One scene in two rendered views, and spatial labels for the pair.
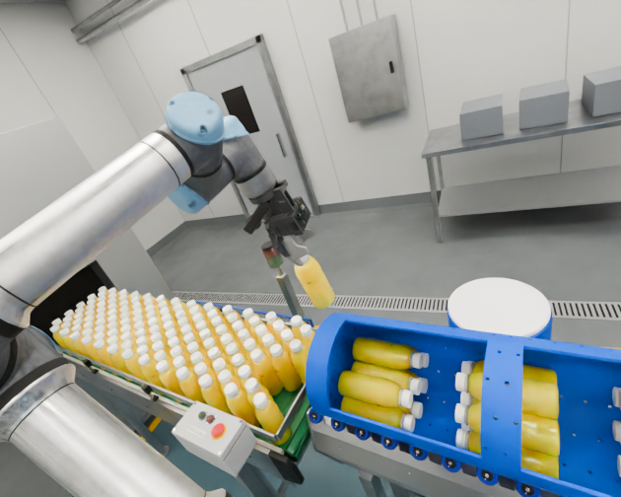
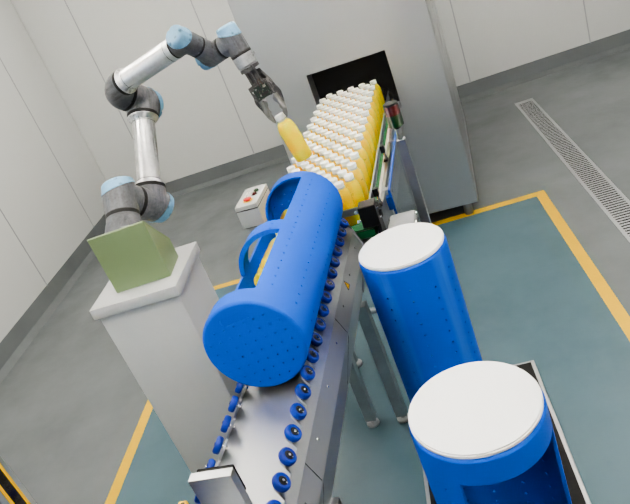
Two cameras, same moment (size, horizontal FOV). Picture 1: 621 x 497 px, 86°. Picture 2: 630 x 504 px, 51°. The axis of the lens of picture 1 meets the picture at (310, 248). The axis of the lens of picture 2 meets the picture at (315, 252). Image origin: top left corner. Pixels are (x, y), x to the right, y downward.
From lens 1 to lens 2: 2.13 m
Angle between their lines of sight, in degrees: 61
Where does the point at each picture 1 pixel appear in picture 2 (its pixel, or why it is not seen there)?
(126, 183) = (151, 58)
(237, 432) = (249, 205)
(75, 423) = (139, 130)
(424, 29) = not seen: outside the picture
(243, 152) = (226, 45)
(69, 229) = (136, 68)
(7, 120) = not seen: outside the picture
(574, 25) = not seen: outside the picture
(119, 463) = (141, 148)
